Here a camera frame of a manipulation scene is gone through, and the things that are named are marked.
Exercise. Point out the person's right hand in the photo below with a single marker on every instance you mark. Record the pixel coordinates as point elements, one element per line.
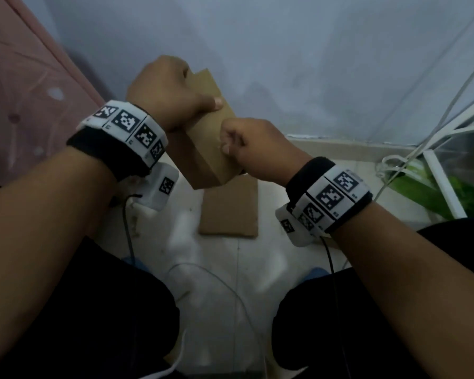
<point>260,149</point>

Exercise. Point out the person's left hand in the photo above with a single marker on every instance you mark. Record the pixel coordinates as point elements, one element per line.
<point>166,90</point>

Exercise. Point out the taped brown cardboard box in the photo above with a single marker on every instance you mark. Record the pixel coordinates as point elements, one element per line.
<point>231,209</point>

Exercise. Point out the person's left forearm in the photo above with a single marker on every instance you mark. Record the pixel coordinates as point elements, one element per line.
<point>43,232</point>

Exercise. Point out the person's right forearm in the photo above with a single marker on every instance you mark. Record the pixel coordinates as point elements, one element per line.
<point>411,280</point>

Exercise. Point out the person's right blue shoe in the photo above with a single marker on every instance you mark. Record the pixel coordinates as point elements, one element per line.
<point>314,274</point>

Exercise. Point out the left wrist marker band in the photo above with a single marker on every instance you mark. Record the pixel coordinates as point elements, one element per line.
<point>126,122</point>

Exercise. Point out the wrist marker band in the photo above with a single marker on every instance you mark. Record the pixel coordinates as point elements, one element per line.
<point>332,193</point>
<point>126,122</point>

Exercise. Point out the right wrist marker band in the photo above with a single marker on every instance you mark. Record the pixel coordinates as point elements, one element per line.
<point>332,193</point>

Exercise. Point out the crumpled clear tape wad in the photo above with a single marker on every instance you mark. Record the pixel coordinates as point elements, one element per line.
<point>135,222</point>

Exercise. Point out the pink floral bedsheet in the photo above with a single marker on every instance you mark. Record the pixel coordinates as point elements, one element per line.
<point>23,94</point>

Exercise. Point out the green plastic bag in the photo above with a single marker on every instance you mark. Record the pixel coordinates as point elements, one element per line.
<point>414,189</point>

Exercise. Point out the small tan floor scrap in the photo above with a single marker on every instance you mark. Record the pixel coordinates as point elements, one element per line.
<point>182,294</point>

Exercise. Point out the white metal rack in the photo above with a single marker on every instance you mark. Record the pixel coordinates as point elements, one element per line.
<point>444,185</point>

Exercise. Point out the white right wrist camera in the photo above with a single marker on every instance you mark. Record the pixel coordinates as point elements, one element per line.
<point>302,238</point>

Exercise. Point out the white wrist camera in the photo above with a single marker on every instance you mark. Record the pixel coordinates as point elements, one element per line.
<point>302,238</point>
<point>154,193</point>

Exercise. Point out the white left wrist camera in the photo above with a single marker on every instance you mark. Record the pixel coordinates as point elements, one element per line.
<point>154,193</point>

